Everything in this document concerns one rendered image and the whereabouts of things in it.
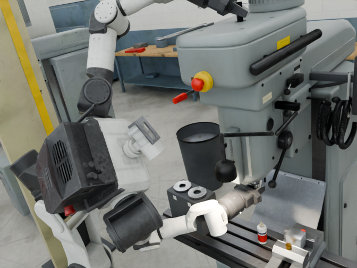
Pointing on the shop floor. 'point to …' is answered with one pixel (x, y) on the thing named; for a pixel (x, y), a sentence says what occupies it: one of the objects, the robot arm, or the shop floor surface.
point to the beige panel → (26, 111)
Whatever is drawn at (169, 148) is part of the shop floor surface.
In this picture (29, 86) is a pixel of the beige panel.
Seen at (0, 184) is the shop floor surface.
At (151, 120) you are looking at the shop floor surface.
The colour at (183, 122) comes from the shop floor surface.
